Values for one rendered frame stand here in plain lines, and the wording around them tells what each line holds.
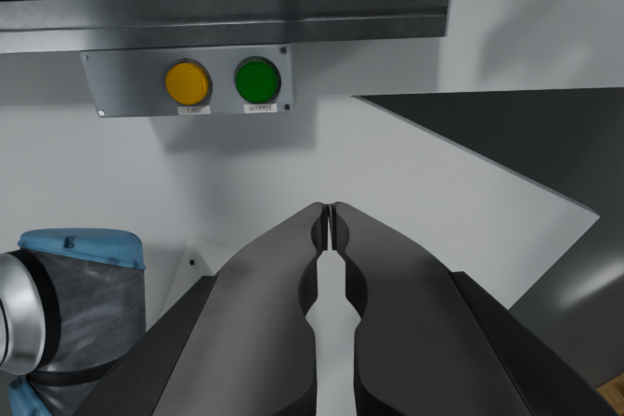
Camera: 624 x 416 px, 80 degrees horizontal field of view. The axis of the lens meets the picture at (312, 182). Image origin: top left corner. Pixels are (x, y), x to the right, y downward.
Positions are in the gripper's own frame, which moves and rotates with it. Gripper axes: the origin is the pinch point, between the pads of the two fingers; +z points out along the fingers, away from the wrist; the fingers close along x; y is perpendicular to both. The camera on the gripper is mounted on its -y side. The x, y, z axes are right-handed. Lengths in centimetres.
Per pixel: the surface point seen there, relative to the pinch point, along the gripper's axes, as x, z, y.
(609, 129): 106, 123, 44
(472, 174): 21.0, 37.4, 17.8
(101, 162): -32, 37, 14
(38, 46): -27.6, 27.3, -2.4
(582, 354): 132, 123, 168
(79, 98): -31.9, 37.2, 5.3
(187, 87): -13.4, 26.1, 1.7
